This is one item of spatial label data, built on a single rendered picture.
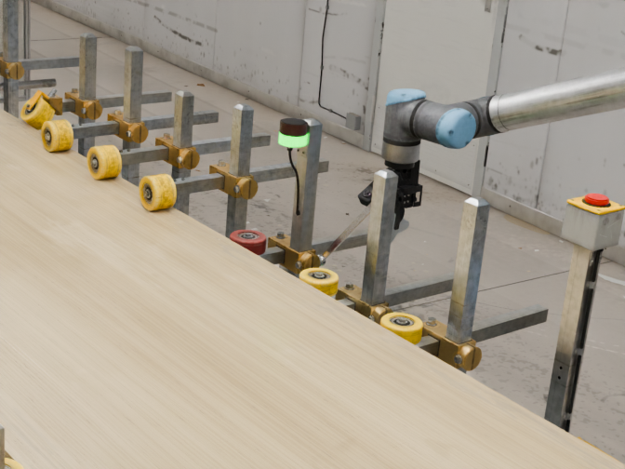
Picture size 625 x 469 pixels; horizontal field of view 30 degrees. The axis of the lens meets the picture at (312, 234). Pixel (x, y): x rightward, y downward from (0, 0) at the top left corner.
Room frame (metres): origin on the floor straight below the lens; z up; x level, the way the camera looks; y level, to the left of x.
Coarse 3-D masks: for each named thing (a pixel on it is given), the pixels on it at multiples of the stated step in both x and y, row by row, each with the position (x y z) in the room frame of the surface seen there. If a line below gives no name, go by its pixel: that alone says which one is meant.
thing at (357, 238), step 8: (352, 232) 2.59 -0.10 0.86; (360, 232) 2.59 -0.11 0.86; (312, 240) 2.51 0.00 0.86; (320, 240) 2.51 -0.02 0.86; (328, 240) 2.52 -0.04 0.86; (344, 240) 2.54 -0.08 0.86; (352, 240) 2.56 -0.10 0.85; (360, 240) 2.58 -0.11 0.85; (272, 248) 2.43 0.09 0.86; (280, 248) 2.44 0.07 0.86; (320, 248) 2.50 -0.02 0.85; (336, 248) 2.53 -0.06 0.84; (344, 248) 2.55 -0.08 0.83; (264, 256) 2.39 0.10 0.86; (272, 256) 2.41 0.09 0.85; (280, 256) 2.42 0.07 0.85
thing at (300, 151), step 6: (282, 120) 2.39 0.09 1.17; (288, 120) 2.40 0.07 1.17; (294, 120) 2.40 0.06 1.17; (300, 120) 2.41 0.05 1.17; (306, 144) 2.40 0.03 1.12; (288, 150) 2.39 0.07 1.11; (300, 150) 2.42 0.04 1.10; (306, 150) 2.40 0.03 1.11; (306, 156) 2.40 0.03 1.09; (294, 168) 2.40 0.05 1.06
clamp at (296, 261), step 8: (272, 240) 2.47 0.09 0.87; (280, 240) 2.46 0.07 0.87; (288, 240) 2.47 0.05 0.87; (288, 248) 2.42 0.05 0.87; (312, 248) 2.43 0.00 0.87; (288, 256) 2.42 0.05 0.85; (296, 256) 2.40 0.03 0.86; (304, 256) 2.39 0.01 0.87; (312, 256) 2.39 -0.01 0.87; (280, 264) 2.44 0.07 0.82; (288, 264) 2.42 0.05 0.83; (296, 264) 2.39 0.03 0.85; (304, 264) 2.38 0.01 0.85; (312, 264) 2.39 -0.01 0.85; (296, 272) 2.39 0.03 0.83
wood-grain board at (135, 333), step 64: (0, 128) 3.05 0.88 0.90; (0, 192) 2.54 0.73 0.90; (64, 192) 2.58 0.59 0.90; (128, 192) 2.62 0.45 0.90; (0, 256) 2.15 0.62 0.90; (64, 256) 2.18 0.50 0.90; (128, 256) 2.21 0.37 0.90; (192, 256) 2.25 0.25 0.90; (256, 256) 2.28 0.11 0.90; (0, 320) 1.86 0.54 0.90; (64, 320) 1.88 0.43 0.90; (128, 320) 1.91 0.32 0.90; (192, 320) 1.93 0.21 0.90; (256, 320) 1.96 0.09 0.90; (320, 320) 1.98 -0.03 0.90; (0, 384) 1.63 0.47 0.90; (64, 384) 1.65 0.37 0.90; (128, 384) 1.67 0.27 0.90; (192, 384) 1.69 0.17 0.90; (256, 384) 1.70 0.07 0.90; (320, 384) 1.73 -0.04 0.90; (384, 384) 1.75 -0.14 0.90; (448, 384) 1.77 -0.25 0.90; (64, 448) 1.46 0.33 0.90; (128, 448) 1.47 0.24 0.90; (192, 448) 1.49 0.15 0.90; (256, 448) 1.51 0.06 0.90; (320, 448) 1.52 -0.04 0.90; (384, 448) 1.54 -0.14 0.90; (448, 448) 1.56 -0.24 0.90; (512, 448) 1.57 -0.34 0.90; (576, 448) 1.59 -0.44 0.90
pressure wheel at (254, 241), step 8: (240, 232) 2.40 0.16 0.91; (248, 232) 2.41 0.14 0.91; (256, 232) 2.41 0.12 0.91; (232, 240) 2.36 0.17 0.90; (240, 240) 2.35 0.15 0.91; (248, 240) 2.35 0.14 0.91; (256, 240) 2.35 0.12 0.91; (264, 240) 2.37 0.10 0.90; (248, 248) 2.34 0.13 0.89; (256, 248) 2.35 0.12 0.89; (264, 248) 2.37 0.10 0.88
